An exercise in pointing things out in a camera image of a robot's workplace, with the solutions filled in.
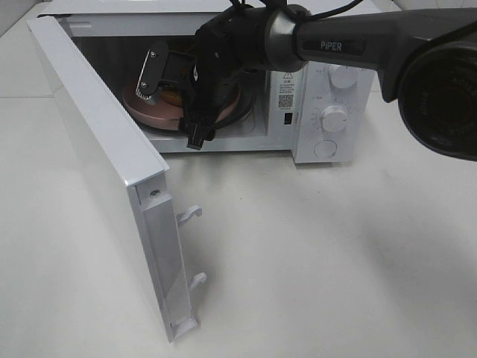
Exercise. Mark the white microwave door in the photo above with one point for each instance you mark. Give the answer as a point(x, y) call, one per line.
point(125, 174)

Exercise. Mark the pink round plate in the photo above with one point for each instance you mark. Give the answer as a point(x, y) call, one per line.
point(135, 106)

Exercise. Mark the white dial knob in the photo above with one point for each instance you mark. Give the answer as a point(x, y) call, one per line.
point(343, 77)
point(334, 118)

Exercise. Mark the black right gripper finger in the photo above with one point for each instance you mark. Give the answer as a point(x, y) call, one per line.
point(198, 126)

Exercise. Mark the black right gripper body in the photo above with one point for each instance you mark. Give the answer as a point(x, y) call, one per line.
point(226, 45)

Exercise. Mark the white microwave oven body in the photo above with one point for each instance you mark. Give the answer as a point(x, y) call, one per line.
point(96, 50)

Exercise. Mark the glass microwave turntable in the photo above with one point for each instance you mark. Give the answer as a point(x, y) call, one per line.
point(166, 117)

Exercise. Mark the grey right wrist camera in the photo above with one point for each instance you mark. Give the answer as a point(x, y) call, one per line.
point(152, 70)

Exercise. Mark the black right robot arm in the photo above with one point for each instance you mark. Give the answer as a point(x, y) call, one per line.
point(425, 60)

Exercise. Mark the round white door button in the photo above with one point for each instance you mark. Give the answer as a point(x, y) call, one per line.
point(325, 149)

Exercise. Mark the burger with lettuce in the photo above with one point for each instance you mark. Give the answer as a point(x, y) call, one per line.
point(186, 45)

